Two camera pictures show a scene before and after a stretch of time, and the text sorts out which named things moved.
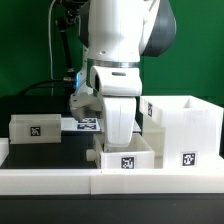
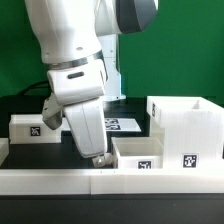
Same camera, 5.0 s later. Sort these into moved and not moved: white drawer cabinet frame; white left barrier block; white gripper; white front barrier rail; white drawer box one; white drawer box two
Moved: white gripper; white drawer box one
Not moved: white front barrier rail; white left barrier block; white drawer box two; white drawer cabinet frame
